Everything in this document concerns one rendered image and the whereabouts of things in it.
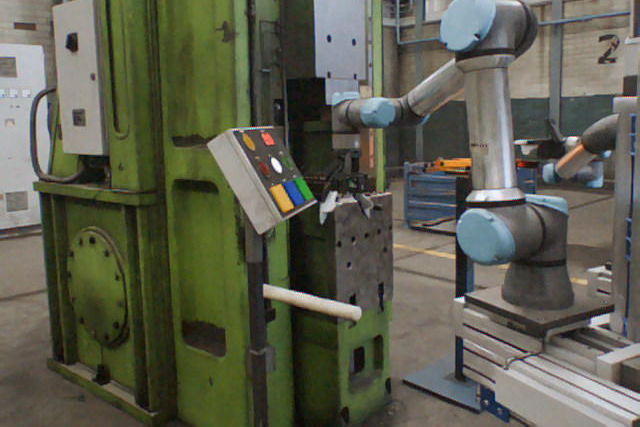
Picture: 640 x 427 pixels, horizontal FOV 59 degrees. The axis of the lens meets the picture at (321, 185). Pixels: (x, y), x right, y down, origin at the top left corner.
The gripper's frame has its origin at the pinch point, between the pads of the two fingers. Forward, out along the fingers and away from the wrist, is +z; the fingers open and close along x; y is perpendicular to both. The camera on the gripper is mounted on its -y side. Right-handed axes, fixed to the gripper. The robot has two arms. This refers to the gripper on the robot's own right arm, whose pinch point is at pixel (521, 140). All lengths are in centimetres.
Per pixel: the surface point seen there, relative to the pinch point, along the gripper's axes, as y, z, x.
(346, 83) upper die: -24, 32, -72
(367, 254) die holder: 42, 27, -67
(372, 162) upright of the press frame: 9, 52, -37
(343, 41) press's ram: -40, 32, -73
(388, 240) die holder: 39, 29, -53
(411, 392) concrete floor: 111, 31, -36
